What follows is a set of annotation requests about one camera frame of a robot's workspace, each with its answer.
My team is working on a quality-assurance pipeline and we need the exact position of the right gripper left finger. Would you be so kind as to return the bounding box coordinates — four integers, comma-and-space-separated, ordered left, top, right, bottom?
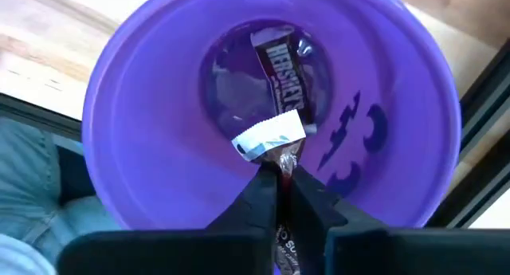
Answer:
55, 161, 280, 275

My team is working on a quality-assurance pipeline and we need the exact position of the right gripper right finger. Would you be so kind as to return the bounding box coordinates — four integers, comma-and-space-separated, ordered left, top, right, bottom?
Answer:
290, 165, 510, 275

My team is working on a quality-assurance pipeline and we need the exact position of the brown Hershey's candy wrapper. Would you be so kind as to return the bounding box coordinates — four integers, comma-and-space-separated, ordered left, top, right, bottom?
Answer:
231, 109, 308, 275
249, 24, 320, 136

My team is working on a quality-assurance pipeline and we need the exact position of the purple plastic bucket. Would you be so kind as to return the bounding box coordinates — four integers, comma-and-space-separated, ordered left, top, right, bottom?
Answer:
81, 0, 463, 232

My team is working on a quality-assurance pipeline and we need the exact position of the person's leg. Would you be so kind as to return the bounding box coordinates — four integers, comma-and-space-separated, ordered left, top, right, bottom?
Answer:
0, 117, 123, 275

